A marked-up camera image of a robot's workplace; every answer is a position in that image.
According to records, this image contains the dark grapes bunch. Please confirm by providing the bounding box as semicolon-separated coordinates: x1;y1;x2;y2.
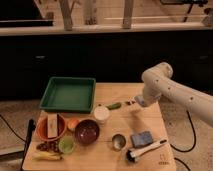
36;141;59;153

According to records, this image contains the black cable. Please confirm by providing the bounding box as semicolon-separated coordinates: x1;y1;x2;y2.
170;109;198;171

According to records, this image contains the wooden block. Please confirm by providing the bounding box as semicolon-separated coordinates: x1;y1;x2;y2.
47;114;58;138

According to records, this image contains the small metal cup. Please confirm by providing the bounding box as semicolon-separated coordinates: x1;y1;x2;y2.
112;134;126;150

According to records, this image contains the orange bowl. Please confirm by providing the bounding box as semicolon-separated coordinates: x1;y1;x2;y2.
36;114;67;142

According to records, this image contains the yellow banana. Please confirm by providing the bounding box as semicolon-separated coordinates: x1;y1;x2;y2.
33;152;62;161

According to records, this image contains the metal spoon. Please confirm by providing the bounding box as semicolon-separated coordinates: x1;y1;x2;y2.
125;100;136;106

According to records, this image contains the small green cup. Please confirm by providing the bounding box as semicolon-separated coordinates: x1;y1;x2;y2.
58;136;75;154

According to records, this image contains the green vegetable piece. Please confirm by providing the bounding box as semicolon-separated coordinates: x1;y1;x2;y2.
106;102;122;110

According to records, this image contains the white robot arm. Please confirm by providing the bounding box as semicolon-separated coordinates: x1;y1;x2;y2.
134;62;213;127

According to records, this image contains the green plastic tray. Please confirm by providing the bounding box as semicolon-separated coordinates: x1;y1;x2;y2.
40;77;96;113

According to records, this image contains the white dish brush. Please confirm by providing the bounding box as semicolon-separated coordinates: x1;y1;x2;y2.
126;139;167;163

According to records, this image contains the white paper cup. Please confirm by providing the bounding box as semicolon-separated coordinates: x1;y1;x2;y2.
94;106;110;124

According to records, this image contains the blue sponge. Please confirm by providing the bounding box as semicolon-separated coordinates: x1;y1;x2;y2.
131;131;153;148

